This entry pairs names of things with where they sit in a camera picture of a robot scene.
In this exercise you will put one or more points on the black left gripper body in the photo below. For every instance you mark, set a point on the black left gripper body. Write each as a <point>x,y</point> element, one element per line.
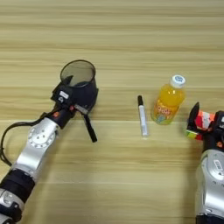
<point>62,115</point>

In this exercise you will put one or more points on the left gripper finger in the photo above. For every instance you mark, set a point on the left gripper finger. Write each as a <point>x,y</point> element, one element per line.
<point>68,80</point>
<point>92,100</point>

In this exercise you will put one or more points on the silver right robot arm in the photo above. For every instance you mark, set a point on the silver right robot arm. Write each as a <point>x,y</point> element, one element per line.
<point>211,186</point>

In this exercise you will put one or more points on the colourful puzzle cube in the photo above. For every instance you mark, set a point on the colourful puzzle cube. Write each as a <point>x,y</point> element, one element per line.
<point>205,120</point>

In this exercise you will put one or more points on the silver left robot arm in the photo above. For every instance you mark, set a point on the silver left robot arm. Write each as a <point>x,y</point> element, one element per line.
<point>35,145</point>

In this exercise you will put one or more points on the white marker black cap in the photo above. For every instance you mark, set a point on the white marker black cap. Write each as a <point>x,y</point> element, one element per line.
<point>143,119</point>

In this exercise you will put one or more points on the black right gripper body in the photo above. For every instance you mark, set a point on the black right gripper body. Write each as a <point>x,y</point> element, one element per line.
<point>212,139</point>

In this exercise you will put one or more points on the left gripper labelled black box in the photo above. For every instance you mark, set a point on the left gripper labelled black box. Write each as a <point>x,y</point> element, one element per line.
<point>62,94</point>

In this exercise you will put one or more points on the orange juice bottle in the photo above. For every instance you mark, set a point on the orange juice bottle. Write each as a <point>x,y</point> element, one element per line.
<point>169,102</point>

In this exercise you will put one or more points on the black mesh pen cup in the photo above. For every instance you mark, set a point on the black mesh pen cup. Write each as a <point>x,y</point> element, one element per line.
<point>83,78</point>

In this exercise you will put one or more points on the right gripper labelled black box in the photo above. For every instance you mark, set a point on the right gripper labelled black box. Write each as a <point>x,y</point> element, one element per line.
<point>220,120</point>

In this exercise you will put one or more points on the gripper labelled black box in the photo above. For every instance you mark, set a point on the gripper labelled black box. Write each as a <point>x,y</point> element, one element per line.
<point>62,94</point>
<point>220,120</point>

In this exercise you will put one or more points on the black marker pen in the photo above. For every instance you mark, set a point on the black marker pen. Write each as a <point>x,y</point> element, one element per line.
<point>90,128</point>

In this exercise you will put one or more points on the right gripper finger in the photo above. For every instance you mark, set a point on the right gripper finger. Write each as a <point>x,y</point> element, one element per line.
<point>193,116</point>

